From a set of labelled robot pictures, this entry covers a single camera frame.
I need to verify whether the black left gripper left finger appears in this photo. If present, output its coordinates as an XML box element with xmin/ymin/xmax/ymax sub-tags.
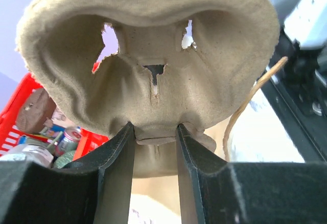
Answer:
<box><xmin>1</xmin><ymin>123</ymin><xmax>135</xmax><ymax>223</ymax></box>

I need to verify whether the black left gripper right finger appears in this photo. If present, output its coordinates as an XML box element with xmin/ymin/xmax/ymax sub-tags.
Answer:
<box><xmin>176</xmin><ymin>125</ymin><xmax>326</xmax><ymax>223</ymax></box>

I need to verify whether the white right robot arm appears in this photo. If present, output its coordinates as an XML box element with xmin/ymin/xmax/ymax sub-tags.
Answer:
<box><xmin>262</xmin><ymin>0</ymin><xmax>326</xmax><ymax>162</ymax></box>

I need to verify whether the red drink can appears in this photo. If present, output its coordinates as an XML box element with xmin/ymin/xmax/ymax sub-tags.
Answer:
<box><xmin>55</xmin><ymin>126</ymin><xmax>82</xmax><ymax>157</ymax></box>

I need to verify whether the red plastic shopping basket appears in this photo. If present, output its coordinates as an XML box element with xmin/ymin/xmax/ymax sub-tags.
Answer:
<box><xmin>1</xmin><ymin>73</ymin><xmax>109</xmax><ymax>160</ymax></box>

